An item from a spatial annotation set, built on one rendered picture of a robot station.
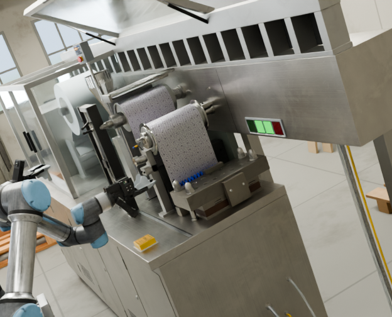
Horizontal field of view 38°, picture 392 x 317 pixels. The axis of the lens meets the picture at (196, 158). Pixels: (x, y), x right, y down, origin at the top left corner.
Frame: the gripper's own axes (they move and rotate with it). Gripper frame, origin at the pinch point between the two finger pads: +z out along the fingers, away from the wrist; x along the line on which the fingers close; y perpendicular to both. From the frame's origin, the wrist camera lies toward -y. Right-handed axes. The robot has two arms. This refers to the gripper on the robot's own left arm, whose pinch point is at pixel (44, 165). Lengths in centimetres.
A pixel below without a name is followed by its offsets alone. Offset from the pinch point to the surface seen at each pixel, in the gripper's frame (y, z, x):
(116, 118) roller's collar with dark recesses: -16.6, 20.1, 37.4
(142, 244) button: 22, -15, 74
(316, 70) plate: -36, 17, 144
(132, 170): 25, 47, 4
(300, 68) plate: -36, 20, 136
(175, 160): 1, 18, 70
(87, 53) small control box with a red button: -43, 38, 9
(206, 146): 1, 33, 75
